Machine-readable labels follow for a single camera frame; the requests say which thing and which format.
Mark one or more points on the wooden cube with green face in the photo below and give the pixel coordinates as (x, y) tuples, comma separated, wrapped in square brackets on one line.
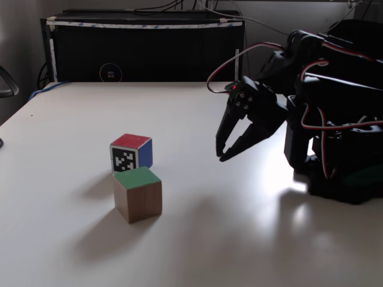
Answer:
[(137, 197)]

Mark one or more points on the red-topped cube with marker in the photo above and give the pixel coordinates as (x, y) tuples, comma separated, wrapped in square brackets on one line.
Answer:
[(131, 142)]

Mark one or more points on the black computer case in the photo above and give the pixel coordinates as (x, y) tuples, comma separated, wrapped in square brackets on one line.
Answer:
[(149, 51)]

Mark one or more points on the black chair armrest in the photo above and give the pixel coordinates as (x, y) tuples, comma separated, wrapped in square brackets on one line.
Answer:
[(9, 82)]

